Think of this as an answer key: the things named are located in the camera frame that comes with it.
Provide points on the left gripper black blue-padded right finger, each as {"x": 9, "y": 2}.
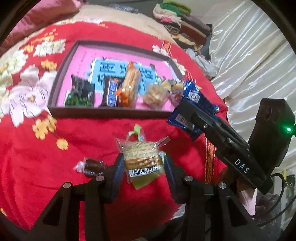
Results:
{"x": 229, "y": 220}

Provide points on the orange cracker pack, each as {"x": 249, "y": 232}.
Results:
{"x": 127, "y": 94}

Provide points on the cream satin curtain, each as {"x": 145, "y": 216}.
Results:
{"x": 254, "y": 61}

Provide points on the brown cake clear wrapper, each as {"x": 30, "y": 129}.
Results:
{"x": 142, "y": 158}

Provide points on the pile of folded clothes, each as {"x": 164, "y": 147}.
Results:
{"x": 187, "y": 30}

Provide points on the black camera box green light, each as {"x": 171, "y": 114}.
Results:
{"x": 272, "y": 133}

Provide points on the dark foil-wrapped candy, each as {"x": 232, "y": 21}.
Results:
{"x": 90, "y": 167}

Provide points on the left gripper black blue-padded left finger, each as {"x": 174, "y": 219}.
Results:
{"x": 60, "y": 218}

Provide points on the dark grey cushion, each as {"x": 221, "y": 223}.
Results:
{"x": 143, "y": 6}

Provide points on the black green pea snack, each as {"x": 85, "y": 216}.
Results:
{"x": 82, "y": 93}

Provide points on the pink blue book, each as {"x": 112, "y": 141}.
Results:
{"x": 94, "y": 63}

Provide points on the Snickers bar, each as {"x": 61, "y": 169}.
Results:
{"x": 111, "y": 86}

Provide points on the dark shallow box tray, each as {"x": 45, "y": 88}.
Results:
{"x": 100, "y": 111}

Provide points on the blue cookie packet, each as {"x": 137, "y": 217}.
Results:
{"x": 193, "y": 93}

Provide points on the clear-wrapped red candy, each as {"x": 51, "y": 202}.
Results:
{"x": 175, "y": 97}

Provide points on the clear-wrapped golden pastry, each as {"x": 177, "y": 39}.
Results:
{"x": 155, "y": 96}

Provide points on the pink pillow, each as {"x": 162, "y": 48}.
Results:
{"x": 42, "y": 14}

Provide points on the hand holding other gripper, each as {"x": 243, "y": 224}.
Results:
{"x": 245, "y": 194}

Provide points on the green clear snack packet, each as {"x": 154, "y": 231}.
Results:
{"x": 137, "y": 135}

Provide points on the yellow snack packet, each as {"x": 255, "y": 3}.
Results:
{"x": 173, "y": 85}

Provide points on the red floral blanket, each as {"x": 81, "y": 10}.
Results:
{"x": 32, "y": 170}

